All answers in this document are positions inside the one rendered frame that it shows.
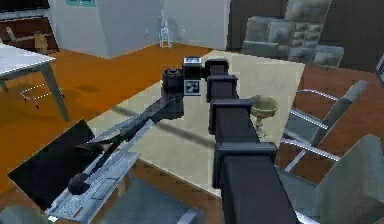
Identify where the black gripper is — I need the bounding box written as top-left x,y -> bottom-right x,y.
76,67 -> 185,154

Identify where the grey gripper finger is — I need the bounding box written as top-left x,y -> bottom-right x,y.
67,109 -> 175,197

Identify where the black and grey laptop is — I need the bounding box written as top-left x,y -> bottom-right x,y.
7,118 -> 155,224

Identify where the grey chair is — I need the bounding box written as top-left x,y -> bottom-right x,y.
0,204 -> 52,224
280,79 -> 370,173
99,177 -> 205,224
275,133 -> 384,224

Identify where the beige table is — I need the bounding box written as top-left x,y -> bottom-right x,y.
86,49 -> 306,198

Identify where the white table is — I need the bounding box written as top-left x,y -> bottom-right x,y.
0,41 -> 71,123

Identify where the teal framed picture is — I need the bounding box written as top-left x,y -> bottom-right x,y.
65,0 -> 97,8

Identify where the green goblet bowl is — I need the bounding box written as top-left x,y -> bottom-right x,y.
248,94 -> 280,138

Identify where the brown wooden shelf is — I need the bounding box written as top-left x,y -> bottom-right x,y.
0,9 -> 61,55

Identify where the black television set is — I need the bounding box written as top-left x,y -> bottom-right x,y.
0,0 -> 51,13

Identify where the grey cushioned sofa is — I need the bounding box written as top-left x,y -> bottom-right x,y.
241,0 -> 345,68

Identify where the wire frame stool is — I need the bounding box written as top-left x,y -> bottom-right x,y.
18,81 -> 65,110

